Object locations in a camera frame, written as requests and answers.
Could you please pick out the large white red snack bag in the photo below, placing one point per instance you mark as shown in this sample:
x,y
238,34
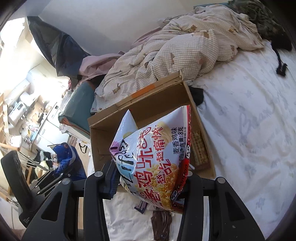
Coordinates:
x,y
154,160

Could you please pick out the dark blue white packet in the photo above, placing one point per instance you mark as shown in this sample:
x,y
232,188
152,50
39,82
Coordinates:
x,y
141,207

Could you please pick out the white printed bed sheet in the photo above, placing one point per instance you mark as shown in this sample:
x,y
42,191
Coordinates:
x,y
248,114

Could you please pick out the pink cloth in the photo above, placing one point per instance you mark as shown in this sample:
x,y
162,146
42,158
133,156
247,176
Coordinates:
x,y
93,66

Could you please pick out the checkered beige quilt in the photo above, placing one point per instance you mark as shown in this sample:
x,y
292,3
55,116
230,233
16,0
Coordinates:
x,y
191,44

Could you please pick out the blue white snack bag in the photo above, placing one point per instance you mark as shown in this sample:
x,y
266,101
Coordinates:
x,y
69,162

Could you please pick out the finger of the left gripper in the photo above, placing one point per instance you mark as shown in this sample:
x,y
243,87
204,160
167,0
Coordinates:
x,y
53,175
13,172

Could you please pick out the dark chocolate wafer packet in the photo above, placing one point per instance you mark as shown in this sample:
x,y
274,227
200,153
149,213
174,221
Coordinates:
x,y
161,222

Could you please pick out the white bedside cabinet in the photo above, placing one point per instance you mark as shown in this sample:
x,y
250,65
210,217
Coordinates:
x,y
49,134

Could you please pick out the dark blue jacket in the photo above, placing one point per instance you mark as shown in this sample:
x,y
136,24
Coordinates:
x,y
58,48

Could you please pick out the wafer biscuit packet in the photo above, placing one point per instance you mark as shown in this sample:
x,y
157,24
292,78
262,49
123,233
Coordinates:
x,y
200,155

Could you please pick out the dark camouflage garment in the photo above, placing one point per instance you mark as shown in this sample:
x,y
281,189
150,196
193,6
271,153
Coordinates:
x,y
268,27

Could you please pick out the brown cardboard box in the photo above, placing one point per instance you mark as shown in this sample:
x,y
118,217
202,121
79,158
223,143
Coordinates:
x,y
146,105

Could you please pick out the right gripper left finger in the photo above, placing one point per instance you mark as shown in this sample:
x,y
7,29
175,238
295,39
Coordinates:
x,y
57,218

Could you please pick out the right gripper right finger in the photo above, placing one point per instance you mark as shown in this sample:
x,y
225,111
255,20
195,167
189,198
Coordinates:
x,y
229,218

